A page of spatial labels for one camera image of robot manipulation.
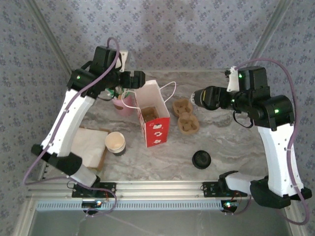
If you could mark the brown pulp cup carrier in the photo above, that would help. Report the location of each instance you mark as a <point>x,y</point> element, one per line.
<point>184,114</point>
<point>148,113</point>

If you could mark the red white paper bag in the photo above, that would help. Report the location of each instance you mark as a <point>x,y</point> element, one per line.
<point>157,132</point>

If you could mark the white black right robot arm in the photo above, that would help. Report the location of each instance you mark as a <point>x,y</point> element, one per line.
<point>280,159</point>

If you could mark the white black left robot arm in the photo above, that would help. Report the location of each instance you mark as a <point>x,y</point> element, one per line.
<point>66,123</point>

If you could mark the green paper sachet stick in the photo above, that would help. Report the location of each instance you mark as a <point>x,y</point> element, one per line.
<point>109,93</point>

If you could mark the pink sachet holder cup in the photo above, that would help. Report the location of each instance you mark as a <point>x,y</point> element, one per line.
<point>123,110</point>

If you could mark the stacked paper cups black sleeve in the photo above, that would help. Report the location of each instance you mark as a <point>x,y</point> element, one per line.
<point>115,141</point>

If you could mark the stacked black plastic lids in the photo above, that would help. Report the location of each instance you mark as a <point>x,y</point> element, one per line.
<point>201,159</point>

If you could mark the white paper napkin stack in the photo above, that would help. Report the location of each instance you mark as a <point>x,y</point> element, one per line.
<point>88,145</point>

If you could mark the right controller board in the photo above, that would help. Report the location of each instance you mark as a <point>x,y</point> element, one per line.
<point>229,205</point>

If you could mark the controller board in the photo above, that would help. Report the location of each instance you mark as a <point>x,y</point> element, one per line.
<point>91,204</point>
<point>229,205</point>

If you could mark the left controller board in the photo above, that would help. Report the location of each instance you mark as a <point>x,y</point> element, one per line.
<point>91,204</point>

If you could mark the grey metal panel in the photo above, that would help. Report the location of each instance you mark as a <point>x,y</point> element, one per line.
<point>172,223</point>

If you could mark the aluminium frame post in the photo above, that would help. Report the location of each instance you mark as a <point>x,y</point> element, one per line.
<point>52,37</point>
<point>265,37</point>

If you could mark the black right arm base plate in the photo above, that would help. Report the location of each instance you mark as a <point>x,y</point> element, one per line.
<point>209,189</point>

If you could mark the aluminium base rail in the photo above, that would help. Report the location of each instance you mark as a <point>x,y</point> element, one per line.
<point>160,189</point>

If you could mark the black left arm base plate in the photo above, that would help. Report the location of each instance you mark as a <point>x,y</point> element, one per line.
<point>110,188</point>

